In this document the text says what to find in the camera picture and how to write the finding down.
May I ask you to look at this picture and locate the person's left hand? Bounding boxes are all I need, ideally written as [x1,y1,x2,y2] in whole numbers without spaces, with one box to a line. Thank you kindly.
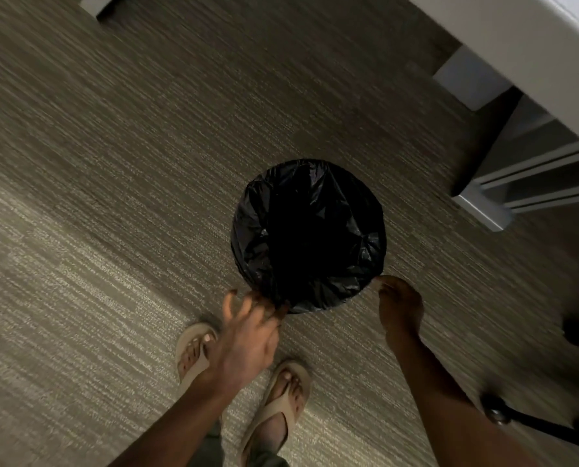
[202,289,290,392]

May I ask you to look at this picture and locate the person's right hand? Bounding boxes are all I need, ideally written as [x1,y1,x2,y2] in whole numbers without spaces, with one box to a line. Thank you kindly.
[377,275,425,349]

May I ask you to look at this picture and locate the black trash bag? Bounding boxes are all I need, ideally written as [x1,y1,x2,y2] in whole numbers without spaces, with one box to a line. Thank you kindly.
[230,159,388,315]

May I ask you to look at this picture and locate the person's left forearm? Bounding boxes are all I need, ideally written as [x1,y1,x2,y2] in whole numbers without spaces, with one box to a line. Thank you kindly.
[107,377,245,467]

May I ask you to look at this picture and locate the person's right forearm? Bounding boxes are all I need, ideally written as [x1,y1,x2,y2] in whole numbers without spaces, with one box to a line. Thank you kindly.
[386,335,545,467]

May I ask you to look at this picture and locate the person's left foot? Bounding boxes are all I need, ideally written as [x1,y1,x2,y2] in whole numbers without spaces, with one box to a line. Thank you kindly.
[180,334,216,377]

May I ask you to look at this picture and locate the person's foot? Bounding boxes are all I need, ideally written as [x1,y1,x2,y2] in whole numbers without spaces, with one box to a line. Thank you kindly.
[255,372,304,455]
[180,334,216,377]

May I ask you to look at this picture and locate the beige left sandal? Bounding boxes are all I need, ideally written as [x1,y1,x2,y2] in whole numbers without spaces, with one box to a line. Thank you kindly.
[175,322,220,386]

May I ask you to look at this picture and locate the beige sandal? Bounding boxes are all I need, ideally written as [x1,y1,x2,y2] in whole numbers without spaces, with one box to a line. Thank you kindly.
[175,322,220,386]
[237,360,313,467]

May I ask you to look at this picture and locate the person's right foot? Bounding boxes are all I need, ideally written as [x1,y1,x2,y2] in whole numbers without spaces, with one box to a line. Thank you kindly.
[255,372,304,455]

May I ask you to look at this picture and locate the beige right sandal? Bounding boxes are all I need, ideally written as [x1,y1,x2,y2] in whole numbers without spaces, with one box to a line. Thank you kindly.
[237,360,313,467]

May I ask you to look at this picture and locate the olive trousers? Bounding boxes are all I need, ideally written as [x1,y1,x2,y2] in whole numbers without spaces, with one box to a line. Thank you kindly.
[186,422,290,467]

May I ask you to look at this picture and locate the black chair base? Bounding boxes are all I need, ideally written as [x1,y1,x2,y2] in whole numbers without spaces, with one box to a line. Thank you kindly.
[480,316,579,455]

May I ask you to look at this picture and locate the white desk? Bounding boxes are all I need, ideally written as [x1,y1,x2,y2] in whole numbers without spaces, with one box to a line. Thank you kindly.
[401,0,579,233]

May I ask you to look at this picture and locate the white furniture leg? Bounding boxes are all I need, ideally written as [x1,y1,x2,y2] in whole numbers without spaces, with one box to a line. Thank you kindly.
[79,0,127,18]

